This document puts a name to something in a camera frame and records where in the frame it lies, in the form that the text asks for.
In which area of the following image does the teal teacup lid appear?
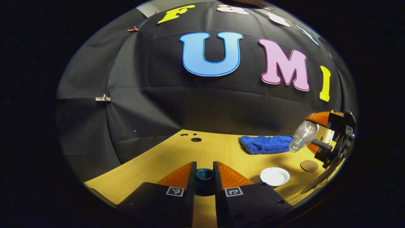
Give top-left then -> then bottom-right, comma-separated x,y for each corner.
194,168 -> 216,197

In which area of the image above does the clear plastic water bottle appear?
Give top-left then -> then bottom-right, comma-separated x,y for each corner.
288,120 -> 319,153

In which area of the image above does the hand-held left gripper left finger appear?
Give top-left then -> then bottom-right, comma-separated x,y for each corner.
117,161 -> 197,228

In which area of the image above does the black backdrop cloth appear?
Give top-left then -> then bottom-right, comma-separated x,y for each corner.
56,0 -> 358,182

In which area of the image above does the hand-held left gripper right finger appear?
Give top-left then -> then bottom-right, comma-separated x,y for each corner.
213,161 -> 291,228

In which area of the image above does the round cork coaster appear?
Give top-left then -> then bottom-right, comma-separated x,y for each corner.
300,160 -> 319,173

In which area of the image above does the blue towel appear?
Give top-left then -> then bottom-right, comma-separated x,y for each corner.
239,135 -> 293,155

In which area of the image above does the white teacup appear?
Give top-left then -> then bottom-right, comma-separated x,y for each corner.
260,167 -> 291,187

